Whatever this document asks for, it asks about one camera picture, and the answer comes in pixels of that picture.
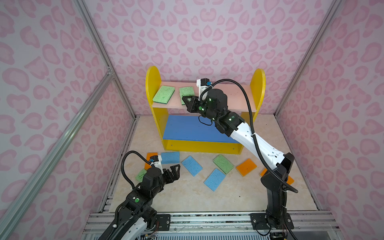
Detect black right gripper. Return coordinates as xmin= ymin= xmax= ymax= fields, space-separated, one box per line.
xmin=181 ymin=95 xmax=220 ymax=122

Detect green sponge bottom front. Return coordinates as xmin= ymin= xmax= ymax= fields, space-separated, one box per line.
xmin=179 ymin=87 xmax=196 ymax=105

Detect green sponge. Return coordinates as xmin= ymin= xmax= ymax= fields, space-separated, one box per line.
xmin=179 ymin=87 xmax=196 ymax=105
xmin=153 ymin=86 xmax=175 ymax=104
xmin=135 ymin=169 xmax=147 ymax=183
xmin=213 ymin=155 xmax=234 ymax=175

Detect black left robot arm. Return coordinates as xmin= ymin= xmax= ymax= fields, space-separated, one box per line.
xmin=99 ymin=165 xmax=180 ymax=240

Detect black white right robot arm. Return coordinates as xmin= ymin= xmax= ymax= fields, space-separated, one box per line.
xmin=182 ymin=88 xmax=298 ymax=229

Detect yellow shelf with coloured boards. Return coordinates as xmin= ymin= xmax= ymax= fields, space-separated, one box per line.
xmin=146 ymin=67 xmax=266 ymax=155

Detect blue sponge far left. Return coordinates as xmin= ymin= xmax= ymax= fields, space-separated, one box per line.
xmin=161 ymin=152 xmax=180 ymax=164

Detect blue sponge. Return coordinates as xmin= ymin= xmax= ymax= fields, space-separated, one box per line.
xmin=161 ymin=152 xmax=180 ymax=164
xmin=204 ymin=169 xmax=226 ymax=192
xmin=182 ymin=156 xmax=203 ymax=177

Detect blue sponge middle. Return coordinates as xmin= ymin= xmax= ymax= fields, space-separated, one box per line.
xmin=182 ymin=156 xmax=203 ymax=177

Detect orange sponge left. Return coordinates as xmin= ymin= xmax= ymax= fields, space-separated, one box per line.
xmin=144 ymin=153 xmax=158 ymax=170

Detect orange sponge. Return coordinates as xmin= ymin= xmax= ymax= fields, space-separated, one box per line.
xmin=144 ymin=153 xmax=158 ymax=170
xmin=287 ymin=176 xmax=295 ymax=185
xmin=236 ymin=159 xmax=257 ymax=177
xmin=260 ymin=168 xmax=267 ymax=177

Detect blue sponge front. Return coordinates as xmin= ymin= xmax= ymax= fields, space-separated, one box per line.
xmin=204 ymin=169 xmax=226 ymax=192

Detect orange sponge centre right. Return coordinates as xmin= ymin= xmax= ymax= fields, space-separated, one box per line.
xmin=236 ymin=159 xmax=257 ymax=177

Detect orange sponge far right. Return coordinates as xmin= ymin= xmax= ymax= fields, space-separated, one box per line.
xmin=287 ymin=176 xmax=295 ymax=185

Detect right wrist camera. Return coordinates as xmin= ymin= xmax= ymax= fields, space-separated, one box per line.
xmin=196 ymin=78 xmax=211 ymax=96

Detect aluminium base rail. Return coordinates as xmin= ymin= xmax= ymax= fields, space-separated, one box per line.
xmin=80 ymin=211 xmax=346 ymax=240

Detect left aluminium frame bars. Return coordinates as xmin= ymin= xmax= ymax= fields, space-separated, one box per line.
xmin=1 ymin=1 xmax=134 ymax=240

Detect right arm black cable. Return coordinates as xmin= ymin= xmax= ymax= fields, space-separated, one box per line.
xmin=199 ymin=78 xmax=299 ymax=194

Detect right aluminium frame bar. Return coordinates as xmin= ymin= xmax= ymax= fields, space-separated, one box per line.
xmin=274 ymin=0 xmax=345 ymax=118

